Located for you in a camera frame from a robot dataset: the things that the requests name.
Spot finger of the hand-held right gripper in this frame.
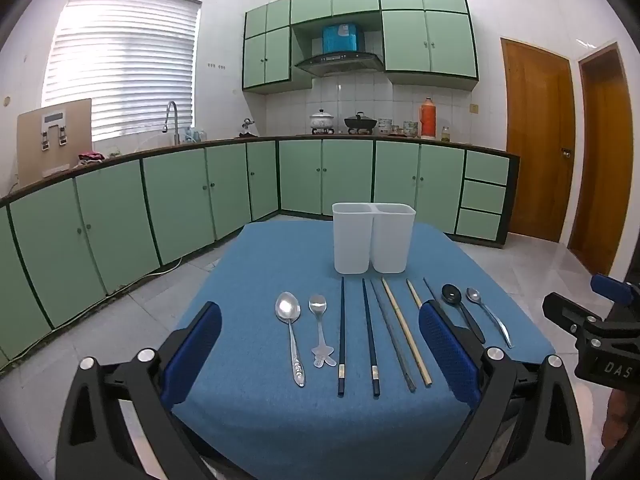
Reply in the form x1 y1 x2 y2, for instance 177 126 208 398
590 273 640 306
542 291 603 333

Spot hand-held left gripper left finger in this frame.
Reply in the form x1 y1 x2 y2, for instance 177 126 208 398
56 301 223 480

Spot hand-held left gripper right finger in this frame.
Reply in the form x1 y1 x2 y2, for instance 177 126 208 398
418 299 587 480

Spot black chopstick with metal band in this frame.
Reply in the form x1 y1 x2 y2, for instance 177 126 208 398
338 277 347 395
362 278 381 395

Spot large metal spoon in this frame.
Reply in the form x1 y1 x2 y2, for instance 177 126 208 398
274 291 306 388

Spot white two-compartment utensil holder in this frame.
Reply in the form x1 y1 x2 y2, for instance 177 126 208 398
332 202 417 275

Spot person's right hand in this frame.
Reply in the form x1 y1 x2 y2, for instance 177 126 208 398
602 389 636 451

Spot black plastic spoon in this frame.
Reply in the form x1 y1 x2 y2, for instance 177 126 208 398
441 284 486 344

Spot small plain metal spoon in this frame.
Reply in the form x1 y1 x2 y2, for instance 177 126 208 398
466 287 514 349

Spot green cabinet drawer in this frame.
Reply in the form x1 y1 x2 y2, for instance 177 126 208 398
464 150 511 186
456 208 502 240
460 180 507 215

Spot plain wooden door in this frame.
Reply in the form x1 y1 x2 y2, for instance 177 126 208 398
567 42 635 276

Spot blue tablecloth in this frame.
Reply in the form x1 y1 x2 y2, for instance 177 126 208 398
170 221 557 480

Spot green base cabinets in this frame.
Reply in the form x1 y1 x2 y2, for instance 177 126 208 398
0 137 521 371

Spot orange thermos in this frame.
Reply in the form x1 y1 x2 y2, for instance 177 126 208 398
420 97 437 139

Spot metal kitchen faucet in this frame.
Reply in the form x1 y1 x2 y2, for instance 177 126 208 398
162 101 182 146

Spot black wok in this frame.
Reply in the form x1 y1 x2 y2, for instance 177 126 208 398
343 112 378 134

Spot white lidded pot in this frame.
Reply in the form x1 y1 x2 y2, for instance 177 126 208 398
309 108 336 135

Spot brown cardboard box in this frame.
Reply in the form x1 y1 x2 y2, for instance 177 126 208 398
16 98 93 186

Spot white window blind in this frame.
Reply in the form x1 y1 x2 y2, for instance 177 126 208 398
42 0 202 143

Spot black range hood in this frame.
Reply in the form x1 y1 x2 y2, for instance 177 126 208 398
294 52 385 78

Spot small flower-handle metal spoon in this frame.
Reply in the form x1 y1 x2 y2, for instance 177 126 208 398
308 294 337 369

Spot wooden door with handle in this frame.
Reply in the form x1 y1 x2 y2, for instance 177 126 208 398
500 37 576 243

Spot green wall cabinets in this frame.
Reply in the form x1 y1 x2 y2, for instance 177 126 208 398
242 0 479 95

